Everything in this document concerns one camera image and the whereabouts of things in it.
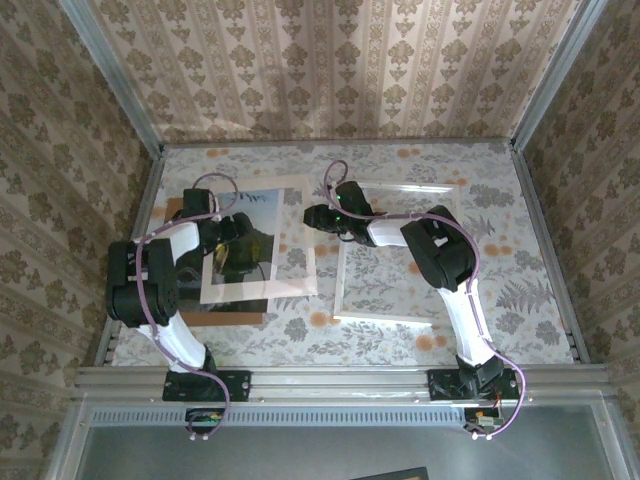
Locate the landscape photo print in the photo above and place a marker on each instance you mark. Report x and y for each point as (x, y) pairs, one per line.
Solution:
(260, 205)

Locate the white mat board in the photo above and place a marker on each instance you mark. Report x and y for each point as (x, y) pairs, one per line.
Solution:
(297, 240)

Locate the brown backing board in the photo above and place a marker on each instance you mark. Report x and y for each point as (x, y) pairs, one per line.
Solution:
(225, 319)

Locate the white picture frame with glass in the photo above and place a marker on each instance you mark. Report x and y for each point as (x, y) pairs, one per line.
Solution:
(385, 285)

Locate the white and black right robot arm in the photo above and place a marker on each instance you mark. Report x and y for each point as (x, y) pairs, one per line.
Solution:
(435, 260)

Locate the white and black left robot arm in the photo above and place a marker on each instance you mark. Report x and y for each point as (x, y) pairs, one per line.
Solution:
(187, 350)

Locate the black left connector box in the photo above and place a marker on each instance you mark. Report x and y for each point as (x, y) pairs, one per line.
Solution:
(202, 419)

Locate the black connector box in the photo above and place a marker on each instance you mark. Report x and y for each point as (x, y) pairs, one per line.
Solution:
(202, 419)
(482, 420)

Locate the grey metal panel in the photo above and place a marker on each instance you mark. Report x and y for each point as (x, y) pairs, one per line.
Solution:
(325, 455)

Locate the black right connector box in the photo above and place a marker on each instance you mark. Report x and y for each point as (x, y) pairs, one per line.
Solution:
(482, 420)

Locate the thin aluminium table end rail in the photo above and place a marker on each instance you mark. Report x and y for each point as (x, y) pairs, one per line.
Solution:
(340, 141)

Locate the aluminium table side rail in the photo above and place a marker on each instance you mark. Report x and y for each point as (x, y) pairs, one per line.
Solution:
(146, 200)
(534, 200)

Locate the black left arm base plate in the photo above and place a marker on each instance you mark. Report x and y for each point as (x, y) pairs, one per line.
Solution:
(232, 392)

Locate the long aluminium mounting rail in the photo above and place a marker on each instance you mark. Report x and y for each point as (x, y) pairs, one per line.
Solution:
(340, 382)

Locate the aluminium corner post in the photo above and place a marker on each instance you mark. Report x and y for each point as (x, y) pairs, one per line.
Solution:
(112, 75)
(552, 75)

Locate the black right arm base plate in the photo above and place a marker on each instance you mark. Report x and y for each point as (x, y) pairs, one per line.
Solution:
(435, 395)

